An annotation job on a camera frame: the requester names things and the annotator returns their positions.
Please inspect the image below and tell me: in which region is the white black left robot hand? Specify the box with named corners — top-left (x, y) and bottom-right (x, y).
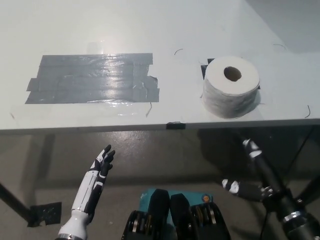
top-left (71, 144), bottom-right (116, 219)

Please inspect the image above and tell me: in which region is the black teal robot torso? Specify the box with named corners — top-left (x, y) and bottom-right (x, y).
top-left (121, 187), bottom-right (232, 240)

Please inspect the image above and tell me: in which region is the grey duct tape patch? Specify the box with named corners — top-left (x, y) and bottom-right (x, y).
top-left (24, 52), bottom-right (161, 105)

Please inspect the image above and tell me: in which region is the white toilet paper roll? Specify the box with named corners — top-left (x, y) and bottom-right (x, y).
top-left (201, 56), bottom-right (261, 120)

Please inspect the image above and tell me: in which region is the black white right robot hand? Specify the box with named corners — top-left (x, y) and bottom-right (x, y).
top-left (221, 138), bottom-right (305, 221)

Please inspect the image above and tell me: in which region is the black tape square patch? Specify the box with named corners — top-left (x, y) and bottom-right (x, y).
top-left (200, 57), bottom-right (262, 91)

